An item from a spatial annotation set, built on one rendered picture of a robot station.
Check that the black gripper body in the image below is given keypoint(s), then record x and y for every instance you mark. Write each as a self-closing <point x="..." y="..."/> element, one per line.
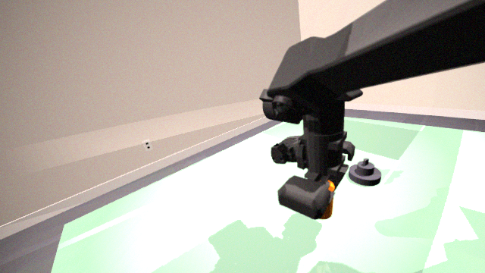
<point x="324" y="157"/>

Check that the grey round pedestal with short shaft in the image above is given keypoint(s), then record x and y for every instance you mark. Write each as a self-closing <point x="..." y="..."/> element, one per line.
<point x="365" y="173"/>

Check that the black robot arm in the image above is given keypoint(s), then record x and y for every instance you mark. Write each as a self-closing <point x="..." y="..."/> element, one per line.
<point x="396" y="40"/>

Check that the orange cylinder with center hole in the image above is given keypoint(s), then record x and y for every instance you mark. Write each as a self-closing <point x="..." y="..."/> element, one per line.
<point x="329" y="210"/>

